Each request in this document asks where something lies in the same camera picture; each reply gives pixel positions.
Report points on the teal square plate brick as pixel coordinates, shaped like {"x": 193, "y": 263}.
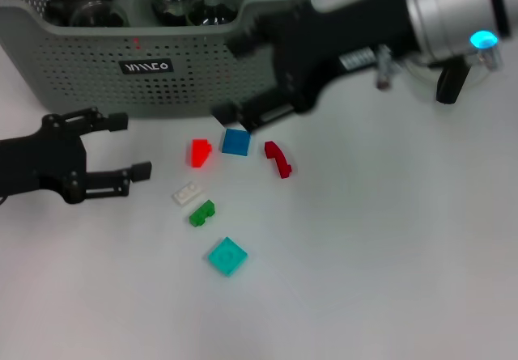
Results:
{"x": 228, "y": 257}

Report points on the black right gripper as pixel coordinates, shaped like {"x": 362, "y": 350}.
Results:
{"x": 323, "y": 44}

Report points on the grey-green perforated storage bin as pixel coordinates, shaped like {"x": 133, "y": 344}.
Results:
{"x": 162, "y": 52}

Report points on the white brick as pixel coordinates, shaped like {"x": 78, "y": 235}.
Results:
{"x": 188, "y": 193}

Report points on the green brick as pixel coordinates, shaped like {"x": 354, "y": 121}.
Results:
{"x": 200, "y": 215}

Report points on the dark red brick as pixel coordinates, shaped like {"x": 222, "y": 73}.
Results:
{"x": 277, "y": 155}

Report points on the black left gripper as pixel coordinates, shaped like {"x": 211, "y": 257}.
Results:
{"x": 44, "y": 166}

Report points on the blue square plate brick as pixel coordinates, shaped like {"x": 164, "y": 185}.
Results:
{"x": 236, "y": 141}

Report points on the bright red slope brick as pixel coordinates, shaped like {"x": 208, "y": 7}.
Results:
{"x": 198, "y": 153}

